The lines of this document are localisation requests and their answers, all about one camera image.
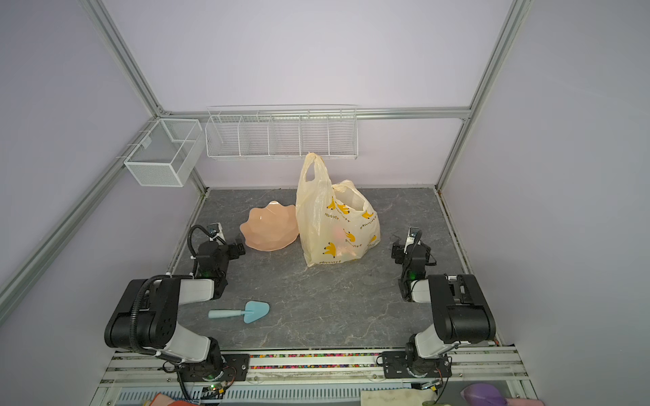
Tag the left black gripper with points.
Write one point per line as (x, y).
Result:
(234, 254)

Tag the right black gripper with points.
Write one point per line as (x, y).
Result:
(399, 252)

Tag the pink wavy fruit plate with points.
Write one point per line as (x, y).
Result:
(271, 228)

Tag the banana print plastic bag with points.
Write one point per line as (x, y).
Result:
(336, 222)

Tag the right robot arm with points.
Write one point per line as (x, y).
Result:
(460, 314)

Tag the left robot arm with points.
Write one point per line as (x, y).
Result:
(145, 320)

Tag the light blue plastic spatula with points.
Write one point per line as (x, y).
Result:
(253, 311)

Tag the beige cloth at edge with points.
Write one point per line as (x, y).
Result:
(398, 397)

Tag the purple object at edge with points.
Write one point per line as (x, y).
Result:
(483, 394)

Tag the white wire basket small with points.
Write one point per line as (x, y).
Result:
(167, 153)

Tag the white wire shelf long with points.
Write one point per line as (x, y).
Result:
(282, 131)

